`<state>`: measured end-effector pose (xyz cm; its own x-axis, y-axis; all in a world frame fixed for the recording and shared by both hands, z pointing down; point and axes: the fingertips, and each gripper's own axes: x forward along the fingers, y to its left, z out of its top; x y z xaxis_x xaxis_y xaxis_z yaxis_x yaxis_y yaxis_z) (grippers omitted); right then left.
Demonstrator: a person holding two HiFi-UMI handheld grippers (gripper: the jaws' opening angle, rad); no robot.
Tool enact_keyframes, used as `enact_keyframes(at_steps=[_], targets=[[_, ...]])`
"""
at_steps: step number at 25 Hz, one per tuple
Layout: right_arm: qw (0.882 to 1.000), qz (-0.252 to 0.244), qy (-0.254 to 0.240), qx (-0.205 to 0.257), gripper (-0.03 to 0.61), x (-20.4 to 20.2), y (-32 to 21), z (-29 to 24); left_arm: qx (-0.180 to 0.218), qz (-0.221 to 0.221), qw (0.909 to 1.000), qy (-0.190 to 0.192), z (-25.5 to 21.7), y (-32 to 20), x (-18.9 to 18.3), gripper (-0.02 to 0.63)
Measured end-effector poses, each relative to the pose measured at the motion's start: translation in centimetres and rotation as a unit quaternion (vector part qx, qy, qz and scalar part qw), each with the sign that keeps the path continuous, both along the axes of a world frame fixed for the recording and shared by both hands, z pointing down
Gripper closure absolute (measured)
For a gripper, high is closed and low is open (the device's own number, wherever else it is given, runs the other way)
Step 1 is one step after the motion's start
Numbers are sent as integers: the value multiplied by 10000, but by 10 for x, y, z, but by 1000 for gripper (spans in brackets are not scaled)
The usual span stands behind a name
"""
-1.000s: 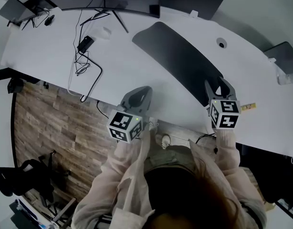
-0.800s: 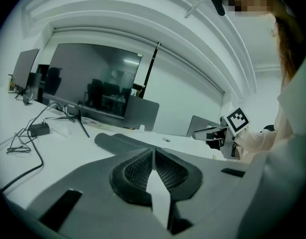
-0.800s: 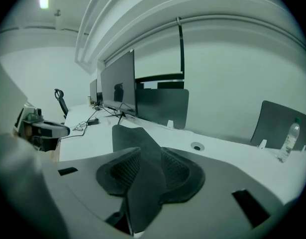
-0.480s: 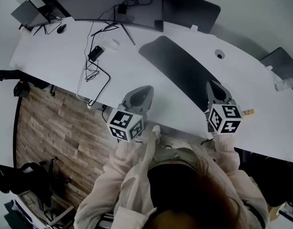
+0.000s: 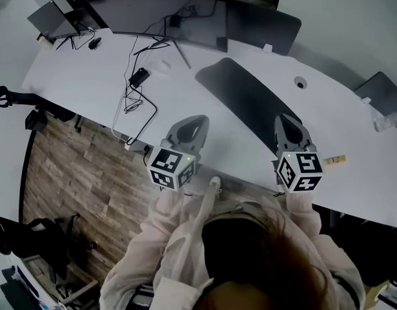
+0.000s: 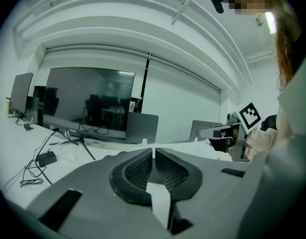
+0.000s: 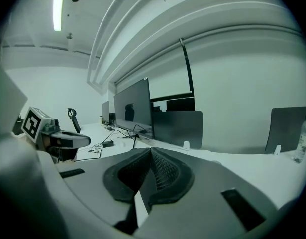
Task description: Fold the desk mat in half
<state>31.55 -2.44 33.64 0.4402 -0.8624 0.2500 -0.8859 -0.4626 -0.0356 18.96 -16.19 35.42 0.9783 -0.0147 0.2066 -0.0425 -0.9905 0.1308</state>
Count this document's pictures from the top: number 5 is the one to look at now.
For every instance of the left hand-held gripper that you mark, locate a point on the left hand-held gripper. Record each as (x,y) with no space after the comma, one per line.
(170,168)

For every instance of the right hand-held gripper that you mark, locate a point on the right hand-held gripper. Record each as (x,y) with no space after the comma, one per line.
(299,171)

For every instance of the dark grey desk mat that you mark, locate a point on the dark grey desk mat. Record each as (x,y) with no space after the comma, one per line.
(246,95)

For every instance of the person's right forearm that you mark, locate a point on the person's right forearm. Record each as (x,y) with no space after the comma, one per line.
(303,213)

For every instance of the person's left forearm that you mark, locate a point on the person's left forearm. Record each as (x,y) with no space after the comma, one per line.
(167,212)

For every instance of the dark grey desk divider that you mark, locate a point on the dark grey desk divider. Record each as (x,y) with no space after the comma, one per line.
(262,27)
(383,92)

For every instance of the yellow packet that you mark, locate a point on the yellow packet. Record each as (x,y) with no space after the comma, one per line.
(335,159)

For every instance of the white power strip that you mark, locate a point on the white power strip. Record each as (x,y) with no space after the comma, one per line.
(135,146)

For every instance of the white computer mouse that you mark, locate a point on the white computer mouse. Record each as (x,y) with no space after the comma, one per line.
(165,65)

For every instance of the black power adapter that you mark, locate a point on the black power adapter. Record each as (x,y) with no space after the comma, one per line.
(139,77)

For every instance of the white divider clamp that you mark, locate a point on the white divider clamp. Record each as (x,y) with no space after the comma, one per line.
(366,100)
(267,48)

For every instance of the black monitor stand legs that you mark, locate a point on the black monitor stand legs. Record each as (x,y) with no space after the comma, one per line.
(172,45)

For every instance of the clear plastic water bottle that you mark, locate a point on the clear plastic water bottle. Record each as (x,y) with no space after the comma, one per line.
(387,121)

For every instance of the black hub on monitor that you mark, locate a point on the black hub on monitor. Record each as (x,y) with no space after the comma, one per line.
(175,21)

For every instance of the large curved monitor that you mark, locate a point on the large curved monitor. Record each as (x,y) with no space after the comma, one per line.
(159,8)

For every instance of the black computer mouse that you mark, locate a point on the black computer mouse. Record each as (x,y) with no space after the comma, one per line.
(94,43)

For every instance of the person's cream jacket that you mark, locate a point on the person's cream jacket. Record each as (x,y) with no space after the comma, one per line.
(159,263)

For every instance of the black office chair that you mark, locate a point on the black office chair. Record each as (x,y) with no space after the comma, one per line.
(30,103)
(36,244)

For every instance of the small black monitor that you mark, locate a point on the small black monitor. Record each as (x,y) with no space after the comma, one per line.
(53,19)

